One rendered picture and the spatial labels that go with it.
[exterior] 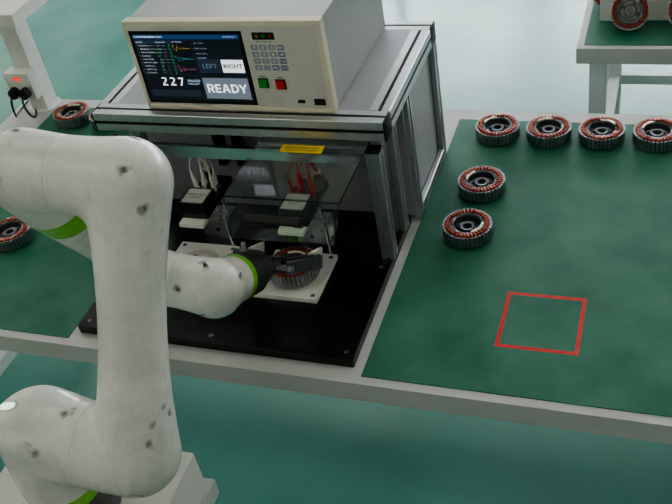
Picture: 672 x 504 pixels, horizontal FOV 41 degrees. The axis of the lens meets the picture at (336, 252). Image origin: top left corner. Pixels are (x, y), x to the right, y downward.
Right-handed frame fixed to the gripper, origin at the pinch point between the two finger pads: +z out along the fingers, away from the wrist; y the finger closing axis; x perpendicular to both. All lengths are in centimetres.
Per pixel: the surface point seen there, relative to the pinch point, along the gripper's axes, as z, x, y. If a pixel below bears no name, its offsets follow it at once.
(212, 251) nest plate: 7.5, 3.3, 22.6
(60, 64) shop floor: 242, -37, 238
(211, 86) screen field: -4.4, -34.8, 16.1
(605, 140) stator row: 53, -23, -60
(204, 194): 3.8, -10.6, 22.5
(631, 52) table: 102, -44, -63
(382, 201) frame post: 3.7, -11.8, -19.4
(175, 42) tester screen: -9.3, -43.6, 21.6
